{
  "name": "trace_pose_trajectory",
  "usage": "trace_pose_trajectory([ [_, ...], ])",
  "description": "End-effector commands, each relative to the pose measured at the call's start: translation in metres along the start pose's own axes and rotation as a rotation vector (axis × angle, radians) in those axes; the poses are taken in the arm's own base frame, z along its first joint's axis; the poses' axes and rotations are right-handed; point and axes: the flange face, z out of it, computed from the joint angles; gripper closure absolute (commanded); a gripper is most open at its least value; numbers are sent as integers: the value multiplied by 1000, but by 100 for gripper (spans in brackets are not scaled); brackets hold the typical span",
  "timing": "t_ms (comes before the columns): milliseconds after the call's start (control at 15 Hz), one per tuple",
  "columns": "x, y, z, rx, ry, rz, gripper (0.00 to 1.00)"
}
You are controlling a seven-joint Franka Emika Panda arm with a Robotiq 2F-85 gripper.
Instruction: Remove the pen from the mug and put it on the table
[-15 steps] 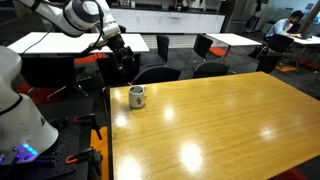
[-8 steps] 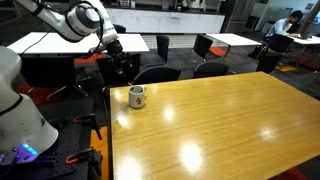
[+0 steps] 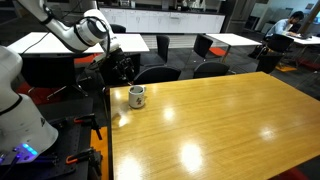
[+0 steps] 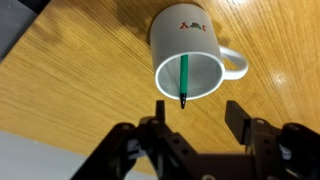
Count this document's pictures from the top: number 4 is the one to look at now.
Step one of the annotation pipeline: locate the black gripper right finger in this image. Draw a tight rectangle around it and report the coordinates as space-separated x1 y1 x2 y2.
225 100 251 145

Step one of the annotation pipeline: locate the grey cabinet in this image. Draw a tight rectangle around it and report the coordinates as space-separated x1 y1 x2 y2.
0 0 37 62

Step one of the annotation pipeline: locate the white ceramic mug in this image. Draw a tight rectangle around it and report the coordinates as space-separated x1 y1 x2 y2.
150 3 248 100

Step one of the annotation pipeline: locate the green pen with black tip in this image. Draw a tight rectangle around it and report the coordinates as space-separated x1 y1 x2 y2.
180 55 188 109

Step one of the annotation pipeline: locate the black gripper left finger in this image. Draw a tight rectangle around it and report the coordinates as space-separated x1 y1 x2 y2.
156 100 165 121

